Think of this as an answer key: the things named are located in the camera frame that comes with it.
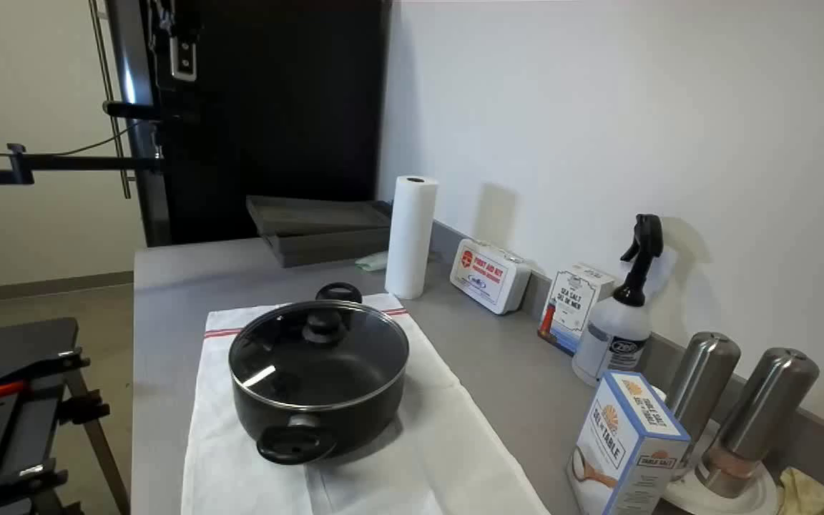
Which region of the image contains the glass lid with black knob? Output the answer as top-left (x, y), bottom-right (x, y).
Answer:
top-left (225, 299), bottom-right (411, 416)

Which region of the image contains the black cooking pot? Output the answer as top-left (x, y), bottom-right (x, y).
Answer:
top-left (225, 280), bottom-right (411, 468)

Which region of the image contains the white paper towel roll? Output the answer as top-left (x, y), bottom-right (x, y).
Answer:
top-left (383, 172), bottom-right (439, 305)

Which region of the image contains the pale green packet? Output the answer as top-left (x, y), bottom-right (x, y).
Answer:
top-left (351, 249), bottom-right (392, 277)

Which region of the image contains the flat white box red print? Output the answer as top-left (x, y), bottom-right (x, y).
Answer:
top-left (446, 234), bottom-right (535, 319)

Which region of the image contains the grey foam tray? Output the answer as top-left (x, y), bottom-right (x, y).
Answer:
top-left (243, 194), bottom-right (393, 242)
top-left (262, 227), bottom-right (393, 272)

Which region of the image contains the white box blue red print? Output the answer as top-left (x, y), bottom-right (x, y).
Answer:
top-left (535, 265), bottom-right (621, 357)

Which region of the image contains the white towel with red stripes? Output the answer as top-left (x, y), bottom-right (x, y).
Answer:
top-left (177, 293), bottom-right (551, 515)

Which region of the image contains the white spray bottle black trigger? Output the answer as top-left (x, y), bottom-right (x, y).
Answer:
top-left (569, 213), bottom-right (665, 390)

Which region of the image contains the white orange blue carton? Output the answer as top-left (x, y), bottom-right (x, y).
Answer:
top-left (567, 369), bottom-right (691, 515)

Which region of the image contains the stainless steel grinder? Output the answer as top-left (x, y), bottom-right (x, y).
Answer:
top-left (695, 346), bottom-right (821, 502)
top-left (662, 329), bottom-right (744, 473)

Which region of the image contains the white round plate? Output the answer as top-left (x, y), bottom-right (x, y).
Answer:
top-left (662, 418), bottom-right (783, 515)

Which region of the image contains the yellow cloth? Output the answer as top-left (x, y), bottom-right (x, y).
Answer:
top-left (775, 468), bottom-right (824, 515)

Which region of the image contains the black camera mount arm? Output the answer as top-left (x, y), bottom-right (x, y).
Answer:
top-left (0, 141), bottom-right (162, 189)

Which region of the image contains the red handled black clamp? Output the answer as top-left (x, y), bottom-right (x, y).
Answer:
top-left (0, 346), bottom-right (90, 400)

